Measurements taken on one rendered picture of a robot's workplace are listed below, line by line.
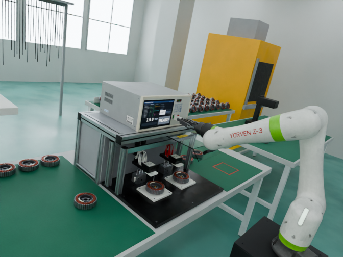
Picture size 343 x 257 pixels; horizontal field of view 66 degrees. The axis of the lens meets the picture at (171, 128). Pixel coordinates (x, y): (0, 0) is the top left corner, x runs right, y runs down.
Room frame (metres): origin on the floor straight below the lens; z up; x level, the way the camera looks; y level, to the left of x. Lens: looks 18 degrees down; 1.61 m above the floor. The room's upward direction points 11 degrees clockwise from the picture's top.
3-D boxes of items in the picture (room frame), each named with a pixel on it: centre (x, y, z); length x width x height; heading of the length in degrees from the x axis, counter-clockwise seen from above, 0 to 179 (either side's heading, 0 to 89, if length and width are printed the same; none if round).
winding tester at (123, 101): (1.68, 0.19, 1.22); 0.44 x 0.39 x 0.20; 141
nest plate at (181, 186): (1.56, -0.12, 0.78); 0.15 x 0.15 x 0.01; 51
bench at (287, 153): (3.44, -1.38, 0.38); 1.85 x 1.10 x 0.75; 141
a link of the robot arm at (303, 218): (1.00, -0.63, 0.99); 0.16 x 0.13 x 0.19; 145
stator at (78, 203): (1.16, 0.37, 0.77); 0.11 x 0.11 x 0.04
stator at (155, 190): (1.37, 0.03, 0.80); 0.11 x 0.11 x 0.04
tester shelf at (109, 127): (1.66, 0.20, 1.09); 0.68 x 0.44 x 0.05; 141
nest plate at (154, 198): (1.37, 0.03, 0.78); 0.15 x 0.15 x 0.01; 51
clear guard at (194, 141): (1.59, -0.14, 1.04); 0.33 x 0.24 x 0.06; 51
